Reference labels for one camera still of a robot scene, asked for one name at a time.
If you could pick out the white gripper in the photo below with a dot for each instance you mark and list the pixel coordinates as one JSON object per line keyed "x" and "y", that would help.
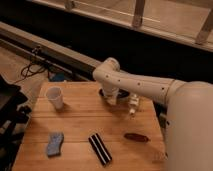
{"x": 108, "y": 88}

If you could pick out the dark ceramic bowl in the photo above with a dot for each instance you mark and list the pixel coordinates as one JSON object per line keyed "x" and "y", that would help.
{"x": 123, "y": 93}

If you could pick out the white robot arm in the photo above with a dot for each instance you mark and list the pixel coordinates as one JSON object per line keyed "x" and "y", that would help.
{"x": 189, "y": 124}

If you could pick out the brown oblong object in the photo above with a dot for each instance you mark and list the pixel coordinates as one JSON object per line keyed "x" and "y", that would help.
{"x": 136, "y": 137}

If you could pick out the white paper cup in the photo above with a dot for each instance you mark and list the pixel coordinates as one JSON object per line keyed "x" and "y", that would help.
{"x": 55, "y": 97}

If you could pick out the black white striped eraser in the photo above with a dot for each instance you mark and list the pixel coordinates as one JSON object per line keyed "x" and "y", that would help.
{"x": 100, "y": 149}

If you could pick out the blue sponge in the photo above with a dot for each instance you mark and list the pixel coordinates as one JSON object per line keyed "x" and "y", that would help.
{"x": 54, "y": 144}

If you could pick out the black chair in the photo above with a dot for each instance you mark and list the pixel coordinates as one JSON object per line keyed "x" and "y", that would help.
{"x": 13, "y": 111}

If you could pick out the metal railing frame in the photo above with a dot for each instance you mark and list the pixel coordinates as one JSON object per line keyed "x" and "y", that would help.
{"x": 188, "y": 22}

